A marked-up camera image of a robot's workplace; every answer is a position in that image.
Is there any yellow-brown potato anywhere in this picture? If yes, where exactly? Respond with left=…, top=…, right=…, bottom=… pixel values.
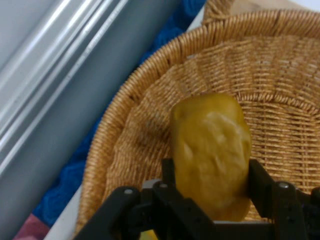
left=170, top=92, right=252, bottom=223

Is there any aluminium frame rail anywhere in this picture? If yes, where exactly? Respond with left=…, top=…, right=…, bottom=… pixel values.
left=0, top=0, right=186, bottom=240

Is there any yellow corn cob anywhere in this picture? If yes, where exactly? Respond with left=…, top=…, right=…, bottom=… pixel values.
left=138, top=229, right=157, bottom=240

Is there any woven wicker basket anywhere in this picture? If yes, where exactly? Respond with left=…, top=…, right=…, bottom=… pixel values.
left=74, top=0, right=320, bottom=238

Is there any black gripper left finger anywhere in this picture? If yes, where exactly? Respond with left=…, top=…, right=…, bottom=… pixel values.
left=73, top=158, right=216, bottom=240

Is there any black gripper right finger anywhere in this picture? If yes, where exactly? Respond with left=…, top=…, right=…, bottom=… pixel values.
left=246, top=158, right=320, bottom=240

